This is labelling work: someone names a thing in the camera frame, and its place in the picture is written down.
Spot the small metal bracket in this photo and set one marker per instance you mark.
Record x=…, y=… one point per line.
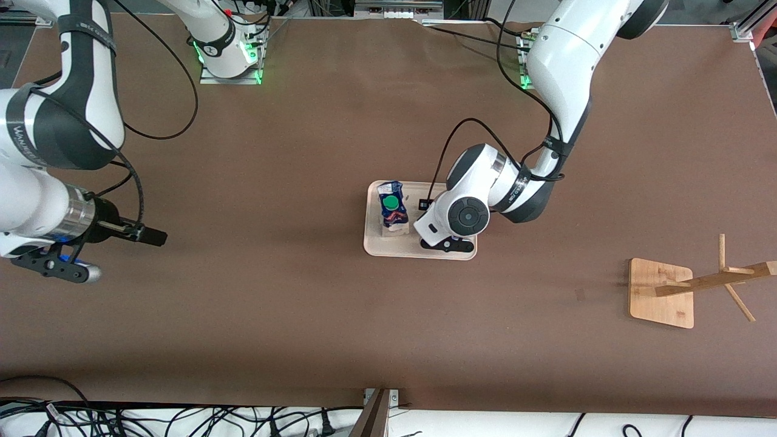
x=394, y=397

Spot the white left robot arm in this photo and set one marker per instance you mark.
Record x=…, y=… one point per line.
x=564, y=60

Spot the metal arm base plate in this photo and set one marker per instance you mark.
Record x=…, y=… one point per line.
x=522, y=77
x=209, y=80

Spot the cream rabbit print tray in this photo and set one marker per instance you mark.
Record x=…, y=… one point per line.
x=400, y=247

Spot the wooden mug stand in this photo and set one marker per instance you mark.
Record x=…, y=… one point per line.
x=658, y=303

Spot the aluminium profile bar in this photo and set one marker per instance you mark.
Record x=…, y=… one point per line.
x=743, y=30

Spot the blue white milk carton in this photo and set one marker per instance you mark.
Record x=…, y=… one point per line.
x=393, y=212

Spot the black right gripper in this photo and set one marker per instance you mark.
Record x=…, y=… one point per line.
x=108, y=220

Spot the white side table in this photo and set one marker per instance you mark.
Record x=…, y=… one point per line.
x=485, y=426

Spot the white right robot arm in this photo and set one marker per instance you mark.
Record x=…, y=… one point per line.
x=61, y=121

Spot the aluminium camera post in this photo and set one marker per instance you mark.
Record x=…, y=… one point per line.
x=373, y=419

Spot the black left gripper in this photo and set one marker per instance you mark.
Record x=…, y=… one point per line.
x=423, y=206

